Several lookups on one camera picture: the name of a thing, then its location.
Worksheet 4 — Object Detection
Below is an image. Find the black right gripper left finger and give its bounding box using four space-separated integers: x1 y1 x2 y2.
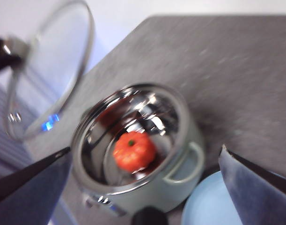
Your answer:
0 146 72 225

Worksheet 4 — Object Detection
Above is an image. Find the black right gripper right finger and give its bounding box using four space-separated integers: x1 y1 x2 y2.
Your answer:
218 143 286 225

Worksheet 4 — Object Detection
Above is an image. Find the glass lid with green knob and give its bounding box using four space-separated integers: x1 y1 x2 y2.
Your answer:
4 0 95 142

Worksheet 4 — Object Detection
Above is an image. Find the orange pumpkin with green stem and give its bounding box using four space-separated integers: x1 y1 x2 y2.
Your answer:
112 131 157 173

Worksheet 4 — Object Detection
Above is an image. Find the blue plate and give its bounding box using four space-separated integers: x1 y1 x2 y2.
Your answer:
181 170 244 225

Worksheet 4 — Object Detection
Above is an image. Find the pale green electric steamer pot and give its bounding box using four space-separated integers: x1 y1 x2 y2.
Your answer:
71 82 205 218

